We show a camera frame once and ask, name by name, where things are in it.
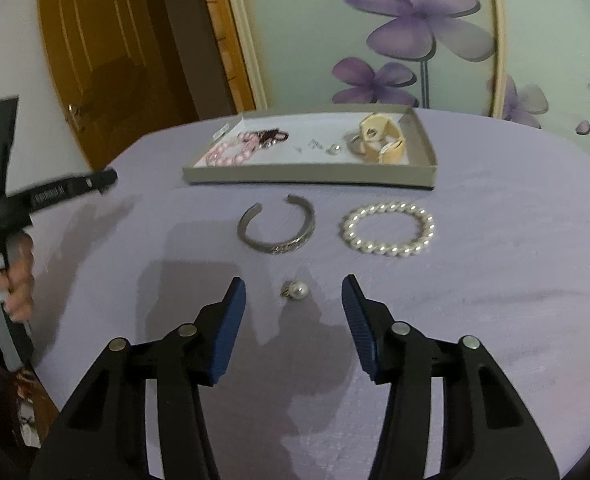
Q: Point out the wardrobe door with large flower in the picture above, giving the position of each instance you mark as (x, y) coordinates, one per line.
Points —
(350, 25)

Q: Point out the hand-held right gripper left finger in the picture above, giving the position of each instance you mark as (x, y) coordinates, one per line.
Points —
(227, 332)

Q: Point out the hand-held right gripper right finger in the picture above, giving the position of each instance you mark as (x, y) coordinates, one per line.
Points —
(360, 332)

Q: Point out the person's dark patterned clothing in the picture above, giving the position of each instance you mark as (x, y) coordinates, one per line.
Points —
(5, 410)

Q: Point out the wooden door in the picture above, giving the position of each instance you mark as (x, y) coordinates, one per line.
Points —
(110, 60)

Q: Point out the grey shallow tray box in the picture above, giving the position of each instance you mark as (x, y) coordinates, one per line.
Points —
(325, 172)

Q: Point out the person's left hand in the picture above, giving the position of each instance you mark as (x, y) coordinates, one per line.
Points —
(20, 280)

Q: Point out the beige wrist watch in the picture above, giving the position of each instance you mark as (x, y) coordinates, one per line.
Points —
(392, 152)

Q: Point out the wooden door frame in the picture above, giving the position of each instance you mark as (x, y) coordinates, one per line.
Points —
(235, 35)

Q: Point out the purple tablecloth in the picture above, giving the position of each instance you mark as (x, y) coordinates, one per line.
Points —
(475, 310)

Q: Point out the silver cuff bangle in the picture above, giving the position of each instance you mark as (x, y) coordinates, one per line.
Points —
(255, 242)

